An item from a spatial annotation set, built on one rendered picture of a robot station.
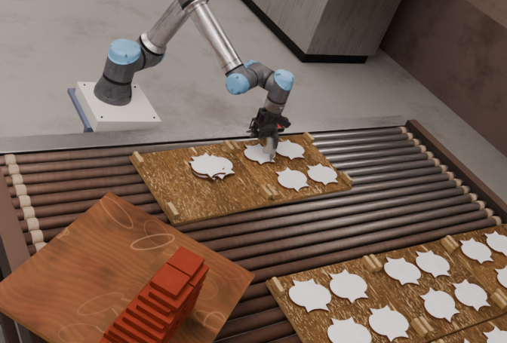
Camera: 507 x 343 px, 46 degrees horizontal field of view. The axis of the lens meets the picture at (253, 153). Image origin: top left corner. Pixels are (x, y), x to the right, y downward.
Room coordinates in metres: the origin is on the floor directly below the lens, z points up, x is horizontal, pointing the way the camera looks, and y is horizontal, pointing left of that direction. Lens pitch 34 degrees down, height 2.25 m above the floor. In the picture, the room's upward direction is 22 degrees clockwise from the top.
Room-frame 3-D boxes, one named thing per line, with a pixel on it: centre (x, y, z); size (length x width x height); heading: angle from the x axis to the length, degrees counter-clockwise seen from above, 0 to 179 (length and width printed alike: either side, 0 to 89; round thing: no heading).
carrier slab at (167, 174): (1.69, 0.14, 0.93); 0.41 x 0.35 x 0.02; 136
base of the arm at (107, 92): (2.00, 0.61, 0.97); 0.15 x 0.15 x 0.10
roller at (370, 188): (1.82, -0.19, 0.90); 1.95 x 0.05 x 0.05; 132
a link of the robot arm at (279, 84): (1.95, 0.00, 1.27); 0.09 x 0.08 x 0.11; 71
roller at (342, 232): (1.67, -0.33, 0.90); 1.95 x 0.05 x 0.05; 132
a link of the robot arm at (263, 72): (1.96, 0.10, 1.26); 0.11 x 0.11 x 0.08; 71
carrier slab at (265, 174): (1.99, -0.15, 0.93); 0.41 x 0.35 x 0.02; 136
